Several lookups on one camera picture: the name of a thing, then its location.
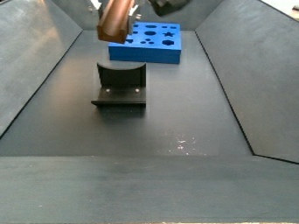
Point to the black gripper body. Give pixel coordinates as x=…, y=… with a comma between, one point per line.
x=164, y=7

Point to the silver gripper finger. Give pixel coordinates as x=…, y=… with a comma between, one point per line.
x=134, y=14

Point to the brown arch block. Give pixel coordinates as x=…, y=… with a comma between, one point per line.
x=112, y=25

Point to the blue shape sorter board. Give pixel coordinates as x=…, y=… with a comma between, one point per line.
x=154, y=42

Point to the dark grey saddle fixture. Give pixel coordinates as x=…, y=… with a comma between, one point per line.
x=121, y=86

